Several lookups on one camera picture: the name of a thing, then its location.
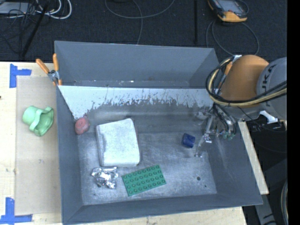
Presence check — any brown cardboard board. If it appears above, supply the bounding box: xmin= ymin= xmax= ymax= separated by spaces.
xmin=14 ymin=75 xmax=63 ymax=217

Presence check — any green studded building plate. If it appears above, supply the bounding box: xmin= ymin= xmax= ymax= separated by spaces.
xmin=121 ymin=165 xmax=167 ymax=197

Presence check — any blue cube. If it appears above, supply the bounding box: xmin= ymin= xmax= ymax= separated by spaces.
xmin=180 ymin=133 xmax=196 ymax=149

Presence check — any pink round toy fruit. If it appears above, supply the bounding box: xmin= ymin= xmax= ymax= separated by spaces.
xmin=75 ymin=117 xmax=90 ymax=135

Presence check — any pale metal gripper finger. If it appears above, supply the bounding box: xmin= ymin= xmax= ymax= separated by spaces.
xmin=194 ymin=135 xmax=208 ymax=157
xmin=198 ymin=136 xmax=213 ymax=158

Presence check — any pale green plastic cup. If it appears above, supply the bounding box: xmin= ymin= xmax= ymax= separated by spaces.
xmin=22 ymin=105 xmax=55 ymax=137

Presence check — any crumpled silver foil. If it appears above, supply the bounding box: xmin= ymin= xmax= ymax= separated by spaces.
xmin=90 ymin=166 xmax=119 ymax=189

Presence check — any grey metal bin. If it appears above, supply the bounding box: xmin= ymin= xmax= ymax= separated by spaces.
xmin=53 ymin=40 xmax=263 ymax=225

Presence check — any black cylinder on white bracket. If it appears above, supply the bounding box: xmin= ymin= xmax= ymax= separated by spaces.
xmin=245 ymin=110 xmax=279 ymax=126

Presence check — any white sponge block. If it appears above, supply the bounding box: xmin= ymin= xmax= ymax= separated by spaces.
xmin=95 ymin=118 xmax=141 ymax=168

